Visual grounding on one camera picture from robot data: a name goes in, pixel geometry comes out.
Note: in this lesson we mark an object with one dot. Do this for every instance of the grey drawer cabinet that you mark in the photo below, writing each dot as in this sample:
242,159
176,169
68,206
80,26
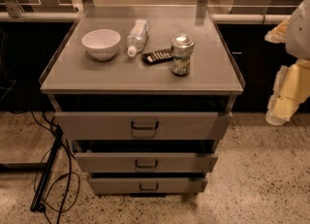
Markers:
76,82

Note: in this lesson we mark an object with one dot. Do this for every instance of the grey top drawer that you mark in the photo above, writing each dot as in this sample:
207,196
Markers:
143,125

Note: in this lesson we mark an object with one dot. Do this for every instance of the grey middle drawer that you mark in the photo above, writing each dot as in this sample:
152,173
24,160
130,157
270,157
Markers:
134,162

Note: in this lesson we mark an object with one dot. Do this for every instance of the grey bottom drawer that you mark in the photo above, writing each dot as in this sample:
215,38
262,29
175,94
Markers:
158,185

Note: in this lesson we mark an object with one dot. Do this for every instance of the black snack bar packet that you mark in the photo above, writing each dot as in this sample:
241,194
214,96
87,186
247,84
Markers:
157,56

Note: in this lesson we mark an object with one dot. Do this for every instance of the white rail ledge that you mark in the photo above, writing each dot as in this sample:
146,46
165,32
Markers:
71,17

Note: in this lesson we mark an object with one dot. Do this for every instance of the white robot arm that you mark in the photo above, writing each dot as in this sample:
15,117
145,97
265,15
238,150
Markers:
298,32

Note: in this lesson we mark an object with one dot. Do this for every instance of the grey drawer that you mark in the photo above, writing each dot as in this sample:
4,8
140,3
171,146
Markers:
143,125
158,185
134,162

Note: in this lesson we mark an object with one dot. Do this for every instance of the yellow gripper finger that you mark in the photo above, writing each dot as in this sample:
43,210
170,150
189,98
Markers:
291,88
278,34

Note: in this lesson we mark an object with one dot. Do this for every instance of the white ceramic bowl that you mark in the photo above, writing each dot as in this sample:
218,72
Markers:
102,44

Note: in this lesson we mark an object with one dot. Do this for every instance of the green soda can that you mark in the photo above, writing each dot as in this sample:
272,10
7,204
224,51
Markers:
182,48

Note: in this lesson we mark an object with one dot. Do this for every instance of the clear plastic bottle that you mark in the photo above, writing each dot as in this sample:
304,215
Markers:
137,37

